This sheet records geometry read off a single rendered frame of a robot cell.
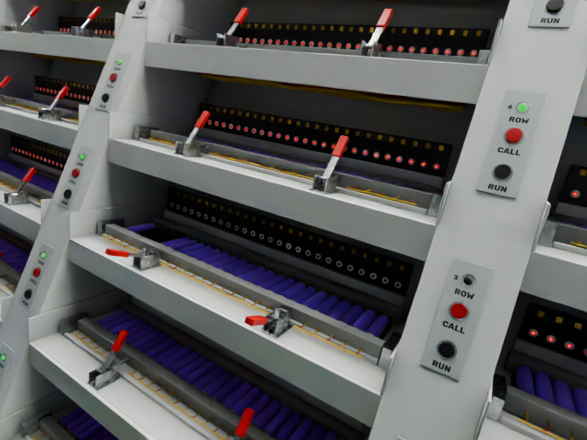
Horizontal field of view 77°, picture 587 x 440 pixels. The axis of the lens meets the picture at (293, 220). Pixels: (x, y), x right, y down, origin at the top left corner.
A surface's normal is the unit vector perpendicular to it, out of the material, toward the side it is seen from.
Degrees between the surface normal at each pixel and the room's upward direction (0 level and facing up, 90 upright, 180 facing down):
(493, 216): 90
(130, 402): 21
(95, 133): 90
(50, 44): 111
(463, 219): 90
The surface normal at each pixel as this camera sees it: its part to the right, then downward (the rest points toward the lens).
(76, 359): 0.16, -0.95
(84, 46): -0.50, 0.15
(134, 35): -0.41, -0.20
